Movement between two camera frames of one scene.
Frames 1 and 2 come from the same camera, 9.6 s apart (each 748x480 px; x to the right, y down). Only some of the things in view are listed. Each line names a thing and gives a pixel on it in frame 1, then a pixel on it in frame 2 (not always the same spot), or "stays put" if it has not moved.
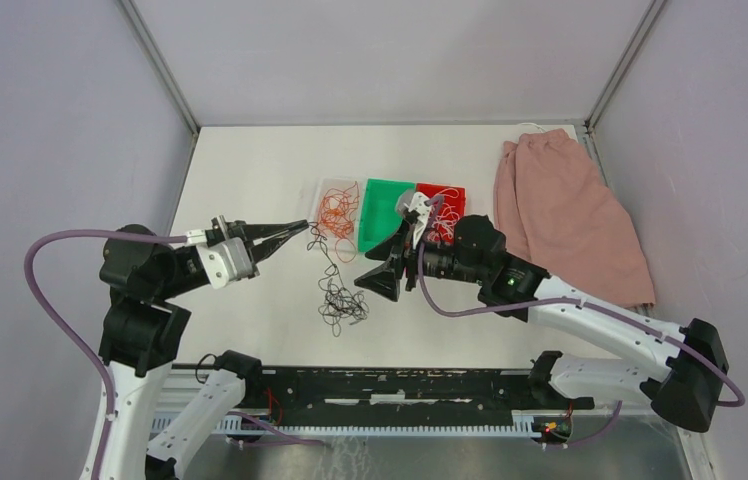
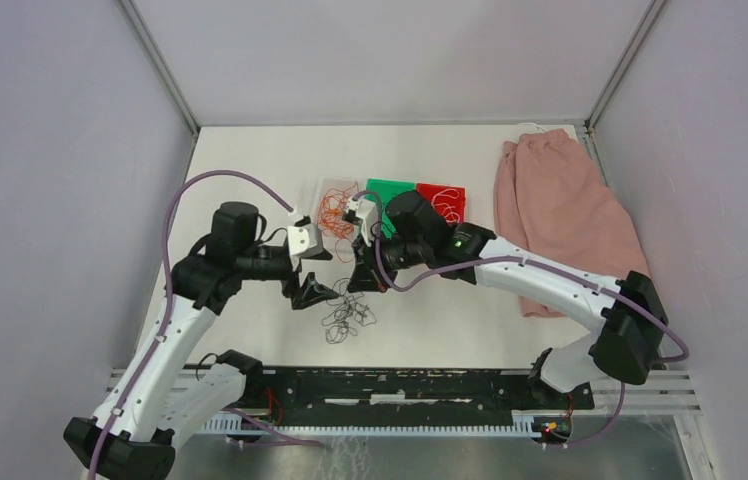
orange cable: x=338 y=214 stays put
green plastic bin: x=380 y=215 stays put
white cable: x=446 y=217 stays put
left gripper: x=249 y=231 -> x=311 y=291
